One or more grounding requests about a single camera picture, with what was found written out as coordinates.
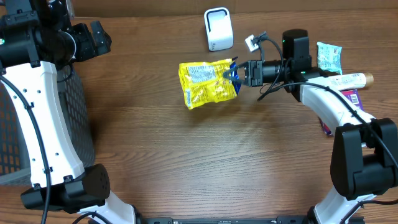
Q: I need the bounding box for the yellow blue snack packet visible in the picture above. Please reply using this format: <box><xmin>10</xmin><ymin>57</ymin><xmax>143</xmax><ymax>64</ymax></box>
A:
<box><xmin>178</xmin><ymin>58</ymin><xmax>241</xmax><ymax>110</ymax></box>

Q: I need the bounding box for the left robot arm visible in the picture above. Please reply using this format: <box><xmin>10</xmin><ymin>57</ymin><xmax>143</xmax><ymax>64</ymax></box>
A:
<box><xmin>1</xmin><ymin>0</ymin><xmax>137</xmax><ymax>223</ymax></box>

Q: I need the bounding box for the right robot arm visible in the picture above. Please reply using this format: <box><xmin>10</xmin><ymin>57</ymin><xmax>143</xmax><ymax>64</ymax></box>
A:
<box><xmin>223</xmin><ymin>29</ymin><xmax>397</xmax><ymax>223</ymax></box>

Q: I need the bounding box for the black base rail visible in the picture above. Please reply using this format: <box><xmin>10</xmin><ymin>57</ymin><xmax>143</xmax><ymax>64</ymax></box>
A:
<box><xmin>136</xmin><ymin>216</ymin><xmax>365</xmax><ymax>224</ymax></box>

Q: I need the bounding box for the white barcode scanner stand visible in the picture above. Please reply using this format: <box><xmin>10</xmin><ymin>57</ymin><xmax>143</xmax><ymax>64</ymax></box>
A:
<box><xmin>203</xmin><ymin>7</ymin><xmax>234</xmax><ymax>52</ymax></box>

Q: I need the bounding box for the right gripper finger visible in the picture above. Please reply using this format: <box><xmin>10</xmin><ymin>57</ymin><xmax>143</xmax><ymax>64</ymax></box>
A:
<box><xmin>223</xmin><ymin>62</ymin><xmax>248</xmax><ymax>77</ymax></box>
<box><xmin>223</xmin><ymin>72</ymin><xmax>245</xmax><ymax>85</ymax></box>

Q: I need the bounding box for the teal wet wipes pack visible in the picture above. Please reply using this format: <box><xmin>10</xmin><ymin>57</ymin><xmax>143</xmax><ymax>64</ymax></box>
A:
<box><xmin>317</xmin><ymin>42</ymin><xmax>343</xmax><ymax>75</ymax></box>

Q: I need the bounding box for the grey plastic mesh basket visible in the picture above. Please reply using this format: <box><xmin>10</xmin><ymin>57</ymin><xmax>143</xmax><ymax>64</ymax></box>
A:
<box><xmin>1</xmin><ymin>62</ymin><xmax>95</xmax><ymax>187</ymax></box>

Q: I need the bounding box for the white tube with gold cap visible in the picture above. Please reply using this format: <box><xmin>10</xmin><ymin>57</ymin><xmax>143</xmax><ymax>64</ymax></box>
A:
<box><xmin>328</xmin><ymin>73</ymin><xmax>374</xmax><ymax>91</ymax></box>

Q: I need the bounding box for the purple Carefree pad pack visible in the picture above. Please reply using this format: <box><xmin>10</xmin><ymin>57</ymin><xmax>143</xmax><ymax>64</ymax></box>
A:
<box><xmin>319</xmin><ymin>89</ymin><xmax>364</xmax><ymax>136</ymax></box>

